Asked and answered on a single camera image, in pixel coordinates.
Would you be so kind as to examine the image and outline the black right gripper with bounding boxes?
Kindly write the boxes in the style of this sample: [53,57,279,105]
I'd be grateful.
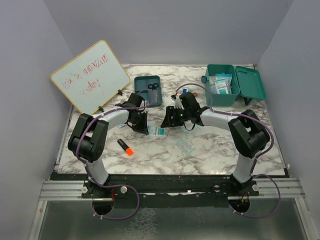
[160,105,191,128]

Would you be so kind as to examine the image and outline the small gauze dressing packet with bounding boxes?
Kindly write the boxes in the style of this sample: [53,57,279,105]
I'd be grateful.
[147,125,166,137]

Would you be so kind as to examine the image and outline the teal plaster sheet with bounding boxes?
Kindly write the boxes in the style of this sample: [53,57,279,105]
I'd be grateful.
[180,123,200,137]
[174,138,195,157]

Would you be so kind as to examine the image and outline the black handled scissors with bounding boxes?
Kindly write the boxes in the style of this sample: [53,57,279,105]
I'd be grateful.
[148,82,159,104]

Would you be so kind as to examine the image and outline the teal divided tray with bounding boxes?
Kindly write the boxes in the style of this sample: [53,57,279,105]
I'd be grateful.
[134,75,163,107]

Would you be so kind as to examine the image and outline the long gauze dressing packet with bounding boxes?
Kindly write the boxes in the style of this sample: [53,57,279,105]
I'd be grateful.
[215,78,229,94]

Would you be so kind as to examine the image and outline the blue cotton swab bag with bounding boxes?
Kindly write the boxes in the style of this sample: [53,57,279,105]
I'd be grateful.
[215,73,232,94]

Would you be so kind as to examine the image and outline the yellowish gauze roll bag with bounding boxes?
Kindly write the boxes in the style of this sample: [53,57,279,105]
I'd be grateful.
[209,75,217,94]

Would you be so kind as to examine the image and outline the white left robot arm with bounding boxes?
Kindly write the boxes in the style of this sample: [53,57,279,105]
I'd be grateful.
[67,93,149,198]

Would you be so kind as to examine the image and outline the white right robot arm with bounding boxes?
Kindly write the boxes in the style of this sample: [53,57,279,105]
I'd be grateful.
[160,92,274,196]

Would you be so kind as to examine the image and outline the teal medicine kit box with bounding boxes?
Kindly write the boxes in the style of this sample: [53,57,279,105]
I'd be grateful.
[201,64,267,107]

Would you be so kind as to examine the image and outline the black orange highlighter marker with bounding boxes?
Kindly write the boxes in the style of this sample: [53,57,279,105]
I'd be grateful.
[117,139,134,156]

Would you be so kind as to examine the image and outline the black whiteboard clip far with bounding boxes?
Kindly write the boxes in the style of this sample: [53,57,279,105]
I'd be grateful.
[117,89,123,96]

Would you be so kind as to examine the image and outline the yellow framed whiteboard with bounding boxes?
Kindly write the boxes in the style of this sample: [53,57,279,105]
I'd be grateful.
[50,39,131,114]

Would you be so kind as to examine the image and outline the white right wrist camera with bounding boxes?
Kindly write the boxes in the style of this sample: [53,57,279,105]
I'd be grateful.
[171,94,184,109]

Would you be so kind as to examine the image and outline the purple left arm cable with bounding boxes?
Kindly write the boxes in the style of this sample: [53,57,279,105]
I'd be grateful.
[75,89,157,187]

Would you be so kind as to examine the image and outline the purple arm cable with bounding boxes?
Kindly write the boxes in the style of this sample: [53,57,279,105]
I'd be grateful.
[174,83,275,176]
[75,89,157,187]

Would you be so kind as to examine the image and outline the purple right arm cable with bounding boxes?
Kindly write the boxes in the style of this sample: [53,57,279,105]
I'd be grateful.
[174,83,275,176]

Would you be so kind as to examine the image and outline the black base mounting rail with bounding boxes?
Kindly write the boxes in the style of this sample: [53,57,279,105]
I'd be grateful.
[81,174,259,208]

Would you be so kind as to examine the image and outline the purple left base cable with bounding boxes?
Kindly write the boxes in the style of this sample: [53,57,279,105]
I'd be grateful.
[91,184,141,221]

